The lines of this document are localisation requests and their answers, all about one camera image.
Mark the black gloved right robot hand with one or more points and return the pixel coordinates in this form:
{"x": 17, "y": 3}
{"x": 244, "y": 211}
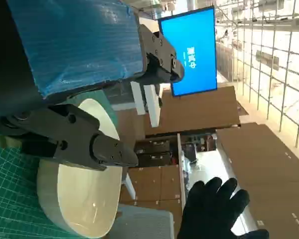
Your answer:
{"x": 209, "y": 211}

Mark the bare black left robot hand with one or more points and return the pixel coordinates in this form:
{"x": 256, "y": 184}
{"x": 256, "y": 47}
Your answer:
{"x": 72, "y": 44}

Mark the white plate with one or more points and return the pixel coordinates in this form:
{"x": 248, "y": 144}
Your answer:
{"x": 89, "y": 199}

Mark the stacked cardboard boxes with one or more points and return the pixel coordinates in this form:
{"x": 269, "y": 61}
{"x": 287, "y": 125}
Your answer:
{"x": 154, "y": 184}

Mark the grey chair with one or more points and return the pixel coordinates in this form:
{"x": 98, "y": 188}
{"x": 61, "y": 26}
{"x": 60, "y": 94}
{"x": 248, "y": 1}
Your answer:
{"x": 147, "y": 221}

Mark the brown cardboard sheet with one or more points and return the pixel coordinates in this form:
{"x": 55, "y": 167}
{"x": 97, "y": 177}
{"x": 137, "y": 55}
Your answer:
{"x": 201, "y": 112}
{"x": 269, "y": 174}

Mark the black case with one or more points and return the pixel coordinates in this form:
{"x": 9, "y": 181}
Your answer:
{"x": 153, "y": 152}

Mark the white stand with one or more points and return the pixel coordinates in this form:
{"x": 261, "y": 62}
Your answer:
{"x": 152, "y": 104}

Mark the blue monitor screen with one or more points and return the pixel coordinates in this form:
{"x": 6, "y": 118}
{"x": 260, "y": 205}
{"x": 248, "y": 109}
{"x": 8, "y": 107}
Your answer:
{"x": 196, "y": 30}

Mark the green cutting mat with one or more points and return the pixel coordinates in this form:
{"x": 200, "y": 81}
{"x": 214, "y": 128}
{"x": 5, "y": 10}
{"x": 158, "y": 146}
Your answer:
{"x": 10, "y": 199}

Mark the metal grid frame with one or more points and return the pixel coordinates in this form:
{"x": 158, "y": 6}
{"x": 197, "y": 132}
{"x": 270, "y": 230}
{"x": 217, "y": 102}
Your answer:
{"x": 269, "y": 69}

